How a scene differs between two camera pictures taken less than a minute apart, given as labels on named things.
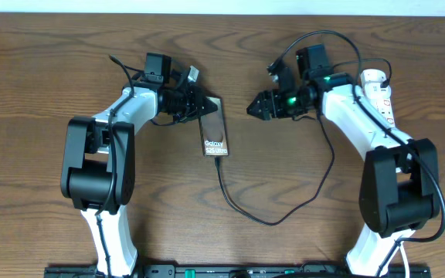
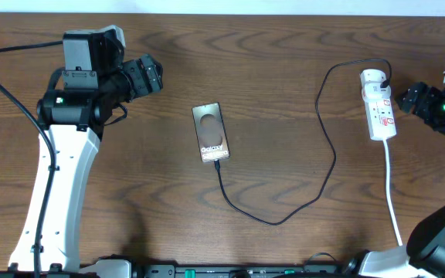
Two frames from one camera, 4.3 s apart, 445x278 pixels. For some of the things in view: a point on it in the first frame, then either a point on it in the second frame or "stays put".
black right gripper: x=267 y=107 → x=423 y=110
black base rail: x=234 y=271 stays put
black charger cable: x=332 y=157 stays put
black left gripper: x=198 y=104 → x=145 y=75
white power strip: x=380 y=98 stays put
